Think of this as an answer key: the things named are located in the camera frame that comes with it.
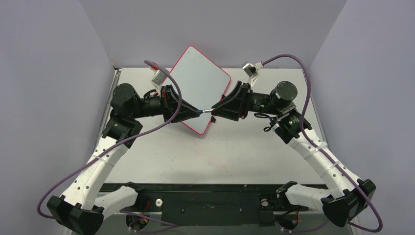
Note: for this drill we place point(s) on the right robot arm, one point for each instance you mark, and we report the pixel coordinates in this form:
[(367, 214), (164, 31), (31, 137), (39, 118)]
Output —
[(345, 196)]

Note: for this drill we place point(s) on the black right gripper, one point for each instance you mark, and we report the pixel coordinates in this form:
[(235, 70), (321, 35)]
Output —
[(243, 101)]

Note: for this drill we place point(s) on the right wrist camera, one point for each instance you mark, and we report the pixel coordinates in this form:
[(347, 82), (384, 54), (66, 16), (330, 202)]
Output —
[(252, 71)]

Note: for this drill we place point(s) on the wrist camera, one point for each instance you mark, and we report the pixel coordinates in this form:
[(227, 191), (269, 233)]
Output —
[(252, 71), (158, 78)]

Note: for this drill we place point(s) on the pink framed whiteboard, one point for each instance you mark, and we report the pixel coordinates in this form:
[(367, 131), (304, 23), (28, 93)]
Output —
[(201, 81)]

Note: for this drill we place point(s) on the black table front rail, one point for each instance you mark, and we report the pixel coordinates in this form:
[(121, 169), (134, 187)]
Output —
[(211, 204)]

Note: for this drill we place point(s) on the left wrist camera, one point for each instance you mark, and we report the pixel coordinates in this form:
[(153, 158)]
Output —
[(158, 78)]

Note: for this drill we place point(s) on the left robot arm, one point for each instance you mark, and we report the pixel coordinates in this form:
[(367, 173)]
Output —
[(79, 208)]

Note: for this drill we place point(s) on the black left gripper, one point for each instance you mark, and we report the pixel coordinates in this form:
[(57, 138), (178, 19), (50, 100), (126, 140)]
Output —
[(169, 102)]

